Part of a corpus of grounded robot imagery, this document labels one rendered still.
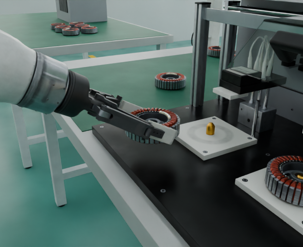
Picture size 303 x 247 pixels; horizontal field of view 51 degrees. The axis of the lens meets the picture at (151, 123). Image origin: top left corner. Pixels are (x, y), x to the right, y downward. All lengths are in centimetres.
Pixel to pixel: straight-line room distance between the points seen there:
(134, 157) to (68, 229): 105
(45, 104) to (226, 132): 43
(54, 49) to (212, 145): 138
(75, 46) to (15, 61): 148
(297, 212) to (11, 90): 47
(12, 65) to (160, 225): 33
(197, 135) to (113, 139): 19
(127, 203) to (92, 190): 131
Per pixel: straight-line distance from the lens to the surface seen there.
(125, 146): 72
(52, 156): 164
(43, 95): 51
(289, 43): 37
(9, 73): 49
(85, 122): 90
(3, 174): 220
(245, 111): 83
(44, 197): 191
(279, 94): 93
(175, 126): 62
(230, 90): 75
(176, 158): 67
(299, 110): 90
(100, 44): 200
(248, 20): 76
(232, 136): 76
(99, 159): 72
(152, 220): 56
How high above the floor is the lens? 112
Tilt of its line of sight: 25 degrees down
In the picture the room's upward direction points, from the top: straight up
